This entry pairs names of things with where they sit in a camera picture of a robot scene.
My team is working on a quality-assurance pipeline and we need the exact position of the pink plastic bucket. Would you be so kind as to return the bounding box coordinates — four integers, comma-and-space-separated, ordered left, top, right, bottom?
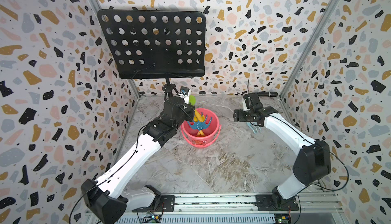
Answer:
180, 108, 222, 148

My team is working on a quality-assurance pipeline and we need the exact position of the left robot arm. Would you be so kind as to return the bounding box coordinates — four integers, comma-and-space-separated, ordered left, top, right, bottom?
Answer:
81, 96, 195, 224

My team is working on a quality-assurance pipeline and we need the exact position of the black microphone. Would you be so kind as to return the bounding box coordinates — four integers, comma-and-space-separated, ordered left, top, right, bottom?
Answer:
258, 91, 278, 97

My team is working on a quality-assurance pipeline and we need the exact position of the right circuit board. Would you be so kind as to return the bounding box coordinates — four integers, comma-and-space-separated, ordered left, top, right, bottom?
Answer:
275, 214, 291, 224

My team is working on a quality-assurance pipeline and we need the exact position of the teal fork yellow handle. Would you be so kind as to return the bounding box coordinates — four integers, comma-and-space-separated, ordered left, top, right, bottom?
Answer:
187, 121, 205, 137

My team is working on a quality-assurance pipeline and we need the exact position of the teal rake yellow handle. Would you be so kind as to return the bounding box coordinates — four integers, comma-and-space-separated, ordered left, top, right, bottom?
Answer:
199, 115, 213, 130

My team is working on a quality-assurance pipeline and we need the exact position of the green trowel yellow handle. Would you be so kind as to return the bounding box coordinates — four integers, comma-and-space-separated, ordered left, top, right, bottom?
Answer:
188, 95, 197, 106

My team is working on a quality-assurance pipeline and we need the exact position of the black perforated music stand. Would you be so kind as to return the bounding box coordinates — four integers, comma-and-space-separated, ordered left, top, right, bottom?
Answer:
97, 9, 206, 80

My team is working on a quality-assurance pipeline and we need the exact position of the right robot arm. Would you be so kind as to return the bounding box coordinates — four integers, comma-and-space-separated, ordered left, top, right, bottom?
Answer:
233, 92, 332, 209

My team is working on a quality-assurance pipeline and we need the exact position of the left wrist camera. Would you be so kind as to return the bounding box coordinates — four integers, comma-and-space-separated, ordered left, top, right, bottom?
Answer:
178, 86, 191, 105

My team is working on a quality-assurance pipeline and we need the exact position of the circuit board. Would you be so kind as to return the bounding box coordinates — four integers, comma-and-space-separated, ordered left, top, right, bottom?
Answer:
138, 213, 163, 224
275, 214, 291, 224

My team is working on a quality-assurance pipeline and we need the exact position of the yellow toy shovel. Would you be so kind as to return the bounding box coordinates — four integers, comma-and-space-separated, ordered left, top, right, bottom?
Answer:
193, 110, 205, 122

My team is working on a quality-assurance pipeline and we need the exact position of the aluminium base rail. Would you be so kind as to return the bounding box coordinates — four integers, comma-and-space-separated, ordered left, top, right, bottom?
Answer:
117, 191, 348, 224

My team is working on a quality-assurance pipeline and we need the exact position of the left circuit board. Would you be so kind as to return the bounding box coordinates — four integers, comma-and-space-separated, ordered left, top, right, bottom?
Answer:
138, 213, 163, 224

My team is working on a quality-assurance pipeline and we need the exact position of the light blue toy rake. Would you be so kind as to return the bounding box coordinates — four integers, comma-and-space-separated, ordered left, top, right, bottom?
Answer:
246, 122, 262, 134

